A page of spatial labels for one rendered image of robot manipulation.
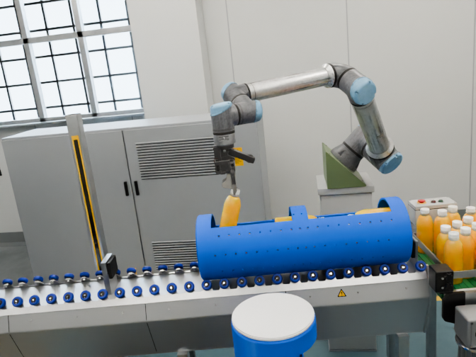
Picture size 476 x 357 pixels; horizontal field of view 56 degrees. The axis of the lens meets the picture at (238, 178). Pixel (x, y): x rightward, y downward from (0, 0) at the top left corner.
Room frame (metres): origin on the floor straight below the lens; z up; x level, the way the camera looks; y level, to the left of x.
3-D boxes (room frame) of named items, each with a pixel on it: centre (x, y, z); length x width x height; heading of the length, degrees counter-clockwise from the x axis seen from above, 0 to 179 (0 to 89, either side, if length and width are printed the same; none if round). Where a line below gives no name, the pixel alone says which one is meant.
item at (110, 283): (1.84, 0.61, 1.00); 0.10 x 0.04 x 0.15; 178
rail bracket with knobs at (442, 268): (1.59, -0.76, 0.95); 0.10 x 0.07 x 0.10; 178
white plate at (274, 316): (1.33, -0.07, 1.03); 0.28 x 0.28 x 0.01
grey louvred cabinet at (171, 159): (3.80, 0.83, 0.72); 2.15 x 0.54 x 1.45; 81
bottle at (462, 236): (1.69, -0.90, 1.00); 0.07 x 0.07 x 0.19
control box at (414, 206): (2.07, -0.94, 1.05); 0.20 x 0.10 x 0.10; 88
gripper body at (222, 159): (1.81, 0.04, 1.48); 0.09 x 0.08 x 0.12; 88
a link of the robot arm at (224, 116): (1.81, 0.03, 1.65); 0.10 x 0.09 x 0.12; 115
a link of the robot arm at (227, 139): (1.81, 0.04, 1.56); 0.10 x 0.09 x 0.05; 178
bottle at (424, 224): (1.95, -0.85, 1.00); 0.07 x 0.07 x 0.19
